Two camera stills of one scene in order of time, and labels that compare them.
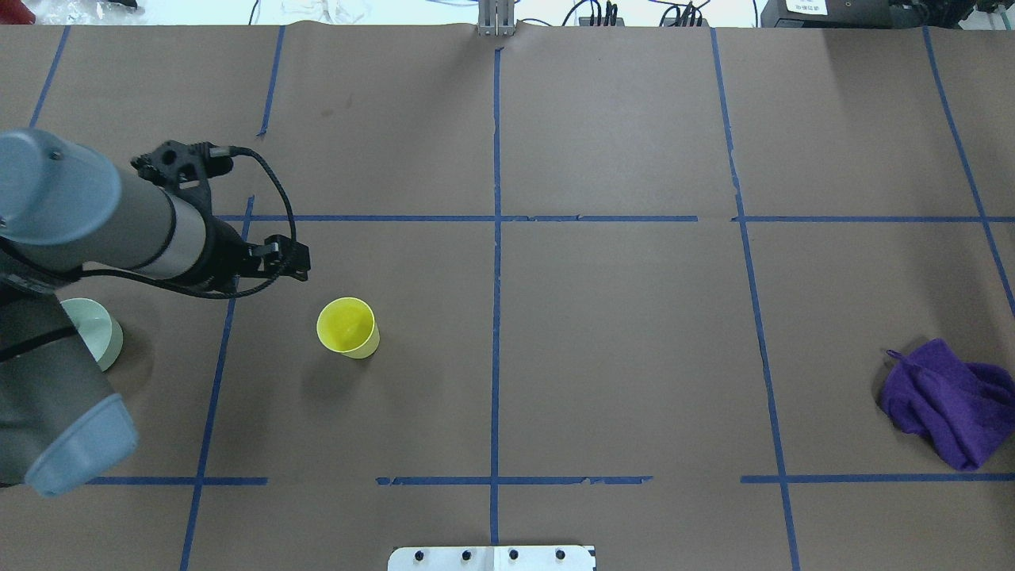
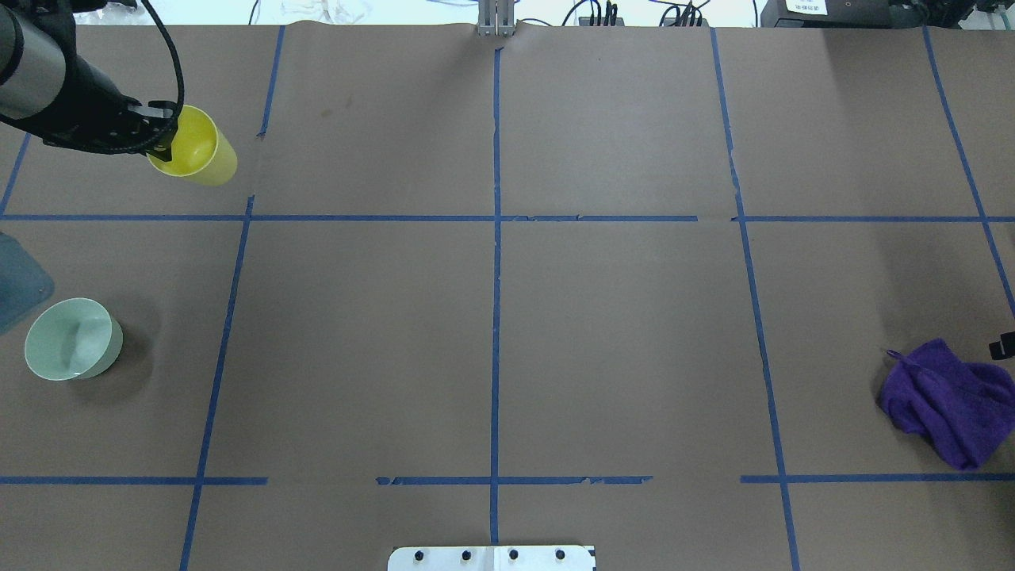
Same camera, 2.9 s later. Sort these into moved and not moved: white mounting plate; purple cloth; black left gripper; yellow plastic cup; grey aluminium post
Moved: black left gripper; yellow plastic cup
Not moved: purple cloth; white mounting plate; grey aluminium post
